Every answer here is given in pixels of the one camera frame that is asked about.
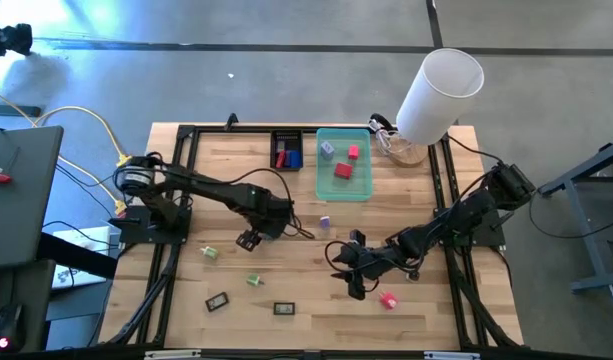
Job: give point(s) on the black frame clamp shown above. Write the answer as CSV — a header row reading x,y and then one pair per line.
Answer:
x,y
231,120

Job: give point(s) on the teal translucent plastic bin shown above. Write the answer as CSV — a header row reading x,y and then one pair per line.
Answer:
x,y
356,187

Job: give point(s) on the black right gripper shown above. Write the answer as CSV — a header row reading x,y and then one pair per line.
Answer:
x,y
373,265

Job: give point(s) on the white box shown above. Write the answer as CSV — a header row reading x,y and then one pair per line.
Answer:
x,y
81,236

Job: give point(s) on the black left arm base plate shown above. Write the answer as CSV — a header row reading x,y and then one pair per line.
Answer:
x,y
131,232

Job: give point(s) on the pink cube usb charger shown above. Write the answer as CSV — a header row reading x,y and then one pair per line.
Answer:
x,y
353,152

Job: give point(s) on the black mesh basket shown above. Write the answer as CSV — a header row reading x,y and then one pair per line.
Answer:
x,y
274,135

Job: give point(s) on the black floor bar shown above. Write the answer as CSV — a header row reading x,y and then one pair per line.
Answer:
x,y
11,110

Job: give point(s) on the black aluminium table frame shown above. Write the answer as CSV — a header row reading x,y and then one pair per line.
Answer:
x,y
236,129

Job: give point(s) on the dark grey desk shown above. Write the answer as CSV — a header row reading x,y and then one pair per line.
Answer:
x,y
16,210

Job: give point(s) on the blue grey metal table frame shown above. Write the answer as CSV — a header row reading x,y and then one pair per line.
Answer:
x,y
582,225

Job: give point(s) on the red box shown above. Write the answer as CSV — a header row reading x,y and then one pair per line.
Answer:
x,y
343,170

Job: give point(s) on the grey purple usb charger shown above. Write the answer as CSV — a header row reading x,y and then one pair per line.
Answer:
x,y
327,150

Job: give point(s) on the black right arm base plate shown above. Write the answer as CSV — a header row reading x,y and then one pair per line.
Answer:
x,y
488,235

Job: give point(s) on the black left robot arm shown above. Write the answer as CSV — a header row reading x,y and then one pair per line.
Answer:
x,y
211,187

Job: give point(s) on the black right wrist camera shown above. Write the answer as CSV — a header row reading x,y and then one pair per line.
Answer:
x,y
357,236

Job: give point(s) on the black clamp lever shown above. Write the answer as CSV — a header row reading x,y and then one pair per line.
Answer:
x,y
503,220

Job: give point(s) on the black computer mouse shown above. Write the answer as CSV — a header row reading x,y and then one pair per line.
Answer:
x,y
8,325

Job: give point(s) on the white table lamp wooden base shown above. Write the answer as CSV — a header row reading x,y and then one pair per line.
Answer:
x,y
436,95

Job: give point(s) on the pink usb charger with prongs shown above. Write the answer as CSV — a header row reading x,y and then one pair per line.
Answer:
x,y
388,301

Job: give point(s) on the blue rectangular block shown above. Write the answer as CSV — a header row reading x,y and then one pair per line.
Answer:
x,y
295,159

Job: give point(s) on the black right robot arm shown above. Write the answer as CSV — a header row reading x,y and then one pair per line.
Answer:
x,y
461,215

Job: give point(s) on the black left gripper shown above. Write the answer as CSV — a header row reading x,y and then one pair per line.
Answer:
x,y
276,220

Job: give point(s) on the white frame bracket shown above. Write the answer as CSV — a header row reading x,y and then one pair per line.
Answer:
x,y
451,355
173,354

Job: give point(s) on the green white usb charger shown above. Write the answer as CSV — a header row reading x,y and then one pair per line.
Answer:
x,y
253,279
210,252

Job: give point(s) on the black desk crossbar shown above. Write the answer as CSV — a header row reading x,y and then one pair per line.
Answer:
x,y
76,256

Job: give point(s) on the black digital clock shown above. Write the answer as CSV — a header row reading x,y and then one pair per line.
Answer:
x,y
284,309
216,302

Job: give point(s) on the purple white usb charger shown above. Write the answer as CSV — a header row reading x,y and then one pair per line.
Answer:
x,y
325,222

